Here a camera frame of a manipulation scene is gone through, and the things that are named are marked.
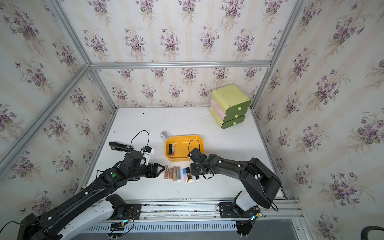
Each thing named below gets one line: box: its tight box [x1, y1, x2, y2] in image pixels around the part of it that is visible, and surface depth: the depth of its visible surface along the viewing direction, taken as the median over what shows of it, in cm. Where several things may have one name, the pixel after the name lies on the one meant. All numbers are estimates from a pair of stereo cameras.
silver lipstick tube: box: [176, 166, 181, 180], surface depth 87 cm
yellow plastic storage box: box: [165, 134, 205, 150], surface depth 100 cm
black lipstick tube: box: [168, 144, 173, 156], surface depth 97 cm
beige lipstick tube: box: [169, 167, 174, 180], surface depth 86 cm
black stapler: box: [108, 141, 134, 152], surface depth 96 cm
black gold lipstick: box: [185, 167, 193, 182], surface depth 86 cm
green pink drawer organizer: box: [209, 84, 252, 129], surface depth 100 cm
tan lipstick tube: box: [172, 166, 177, 182], surface depth 86 cm
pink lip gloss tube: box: [172, 142, 175, 156], surface depth 97 cm
